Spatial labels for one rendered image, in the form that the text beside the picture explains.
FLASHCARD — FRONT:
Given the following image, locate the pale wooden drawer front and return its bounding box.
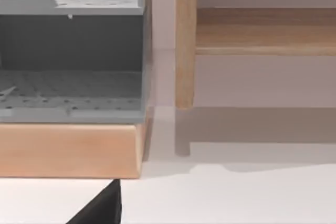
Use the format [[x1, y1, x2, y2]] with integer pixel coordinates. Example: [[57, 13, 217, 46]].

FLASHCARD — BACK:
[[0, 106, 154, 180]]

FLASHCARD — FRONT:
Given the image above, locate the open wooden shelf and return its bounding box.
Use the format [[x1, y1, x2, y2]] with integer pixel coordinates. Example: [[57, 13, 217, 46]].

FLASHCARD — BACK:
[[175, 0, 336, 111]]

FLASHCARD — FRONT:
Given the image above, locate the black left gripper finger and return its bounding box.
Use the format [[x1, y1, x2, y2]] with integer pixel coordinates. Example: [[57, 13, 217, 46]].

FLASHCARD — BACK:
[[65, 179, 123, 224]]

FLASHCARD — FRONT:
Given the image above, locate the grey pierced drawer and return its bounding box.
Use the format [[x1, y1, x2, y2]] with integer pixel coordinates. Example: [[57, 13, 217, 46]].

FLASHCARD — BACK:
[[0, 0, 153, 125]]

